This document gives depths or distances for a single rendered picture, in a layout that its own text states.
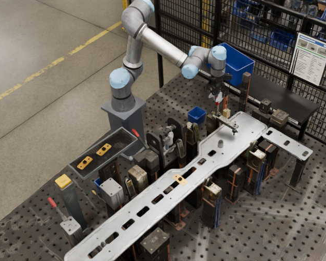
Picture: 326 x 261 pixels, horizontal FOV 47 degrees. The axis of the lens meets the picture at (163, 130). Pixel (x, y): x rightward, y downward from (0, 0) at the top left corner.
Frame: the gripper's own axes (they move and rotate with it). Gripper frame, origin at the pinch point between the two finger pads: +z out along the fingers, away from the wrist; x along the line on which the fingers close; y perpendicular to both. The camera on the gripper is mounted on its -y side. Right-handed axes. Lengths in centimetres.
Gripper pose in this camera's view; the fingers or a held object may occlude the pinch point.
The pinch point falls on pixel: (217, 99)
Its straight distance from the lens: 222.3
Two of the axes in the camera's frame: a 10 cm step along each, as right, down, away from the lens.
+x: 7.0, 4.9, -5.2
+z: 0.4, 7.0, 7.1
